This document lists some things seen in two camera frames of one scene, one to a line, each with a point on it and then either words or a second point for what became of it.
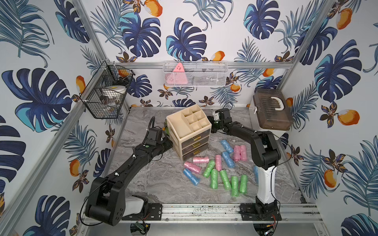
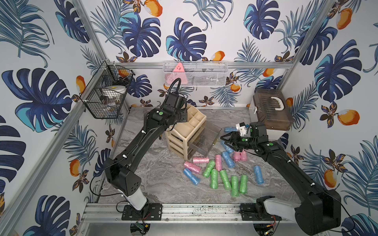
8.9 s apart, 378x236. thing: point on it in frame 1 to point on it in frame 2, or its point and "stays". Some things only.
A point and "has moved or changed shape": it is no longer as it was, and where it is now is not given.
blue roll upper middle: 227,146 stays
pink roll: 201,160 stays
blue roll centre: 229,161 stays
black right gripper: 210,119 to 235,143
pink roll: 218,162 stays
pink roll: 243,153 stays
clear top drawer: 188,141 has moved or changed shape
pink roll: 192,166 stays
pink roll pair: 236,156 stays
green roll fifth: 243,184 stays
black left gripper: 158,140 to 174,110
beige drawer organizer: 189,130 has moved or changed shape
